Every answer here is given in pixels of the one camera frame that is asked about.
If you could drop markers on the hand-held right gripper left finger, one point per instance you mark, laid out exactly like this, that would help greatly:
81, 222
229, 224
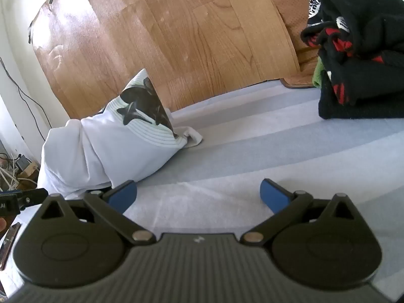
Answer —
122, 195

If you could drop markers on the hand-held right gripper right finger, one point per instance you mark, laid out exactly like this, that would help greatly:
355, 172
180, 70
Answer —
274, 195

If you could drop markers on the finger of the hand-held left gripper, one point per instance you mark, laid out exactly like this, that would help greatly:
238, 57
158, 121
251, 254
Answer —
33, 196

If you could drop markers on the white orca print t-shirt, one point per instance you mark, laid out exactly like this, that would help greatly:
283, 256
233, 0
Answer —
104, 151

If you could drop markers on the black red printed clothes pile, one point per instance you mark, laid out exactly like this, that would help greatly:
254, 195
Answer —
363, 53

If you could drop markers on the person's left hand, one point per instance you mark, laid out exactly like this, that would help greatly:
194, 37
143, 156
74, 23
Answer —
2, 224

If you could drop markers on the small wooden block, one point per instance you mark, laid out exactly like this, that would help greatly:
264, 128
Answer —
29, 170

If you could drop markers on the grey power adapter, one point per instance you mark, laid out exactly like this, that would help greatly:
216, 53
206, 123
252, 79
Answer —
22, 162

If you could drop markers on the brown flat object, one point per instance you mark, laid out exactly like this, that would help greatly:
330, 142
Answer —
8, 246

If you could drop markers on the grey white striped blanket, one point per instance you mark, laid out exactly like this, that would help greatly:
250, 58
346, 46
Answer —
240, 145

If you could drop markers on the green cloth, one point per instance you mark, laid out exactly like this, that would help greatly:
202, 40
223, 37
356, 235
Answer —
318, 75

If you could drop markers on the brown perforated mat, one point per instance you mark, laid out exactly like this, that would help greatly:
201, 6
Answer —
290, 15

